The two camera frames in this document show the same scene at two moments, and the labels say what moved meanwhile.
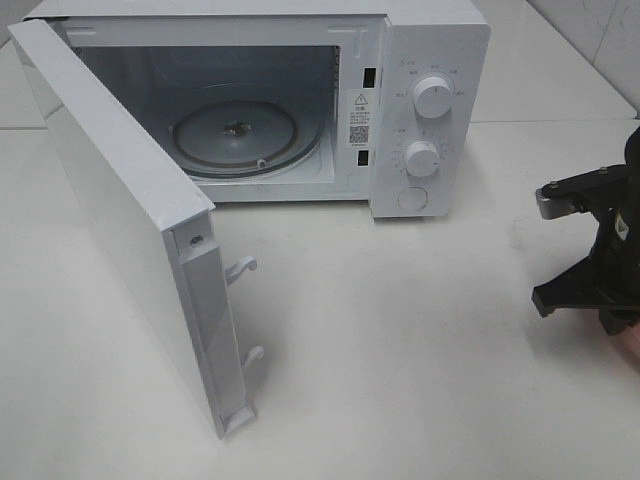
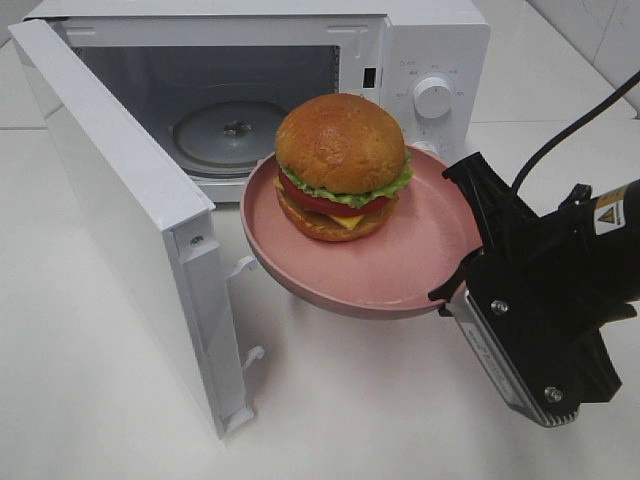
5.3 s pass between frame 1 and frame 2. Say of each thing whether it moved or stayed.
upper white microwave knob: stayed
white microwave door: stayed
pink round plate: moved
